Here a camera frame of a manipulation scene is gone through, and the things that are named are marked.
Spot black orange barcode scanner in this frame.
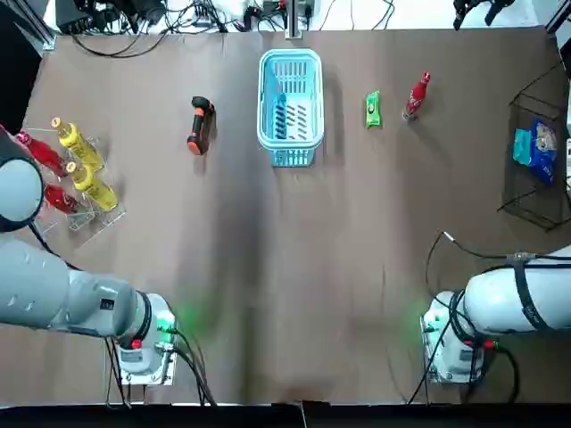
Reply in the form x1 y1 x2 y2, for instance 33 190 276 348
185 95 219 157

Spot green snack packet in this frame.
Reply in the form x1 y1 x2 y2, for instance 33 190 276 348
364 90 385 130

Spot red cola bottle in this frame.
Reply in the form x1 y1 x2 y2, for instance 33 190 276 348
403 70 433 122

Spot light blue plastic basket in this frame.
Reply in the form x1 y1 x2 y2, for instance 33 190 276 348
256 48 325 169

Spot teal snack packet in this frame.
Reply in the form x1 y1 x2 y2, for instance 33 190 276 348
511 128 534 168

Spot clear acrylic bottle shelf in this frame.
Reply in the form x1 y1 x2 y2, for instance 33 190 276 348
20 127 128 249

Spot yellow drink bottle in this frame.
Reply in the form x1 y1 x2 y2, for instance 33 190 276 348
65 160 120 212
49 116 107 173

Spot grey usb hub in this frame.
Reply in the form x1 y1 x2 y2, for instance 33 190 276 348
190 6 216 27

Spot small red drink bottle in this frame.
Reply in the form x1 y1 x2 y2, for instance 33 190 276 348
43 183 79 214
16 130 69 178

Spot blue cookie packet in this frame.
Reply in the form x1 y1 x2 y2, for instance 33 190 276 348
527 119 559 187

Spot black stand legs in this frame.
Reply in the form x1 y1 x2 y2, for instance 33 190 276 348
452 0 509 31

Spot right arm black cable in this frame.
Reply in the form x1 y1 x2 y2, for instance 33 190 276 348
425 230 525 322

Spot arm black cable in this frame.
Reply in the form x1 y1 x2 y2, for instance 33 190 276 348
425 230 525 322
27 221 87 273

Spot left arm base cable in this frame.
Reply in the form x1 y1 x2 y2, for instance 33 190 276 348
104 327 219 409

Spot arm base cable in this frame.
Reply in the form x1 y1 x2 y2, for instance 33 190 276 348
104 327 219 409
408 289 522 405

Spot aluminium camera post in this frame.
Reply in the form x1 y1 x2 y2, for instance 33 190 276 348
286 0 305 40

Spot thin black looping cable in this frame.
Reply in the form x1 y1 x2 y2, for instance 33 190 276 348
70 29 169 58

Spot black wire display rack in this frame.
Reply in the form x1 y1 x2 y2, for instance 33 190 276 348
496 61 571 234

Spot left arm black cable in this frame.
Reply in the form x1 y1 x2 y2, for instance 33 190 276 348
27 221 87 273

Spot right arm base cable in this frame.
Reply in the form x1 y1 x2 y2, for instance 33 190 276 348
408 289 522 405

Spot aluminium frame post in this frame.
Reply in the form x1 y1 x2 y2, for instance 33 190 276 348
544 0 571 36
26 0 58 50

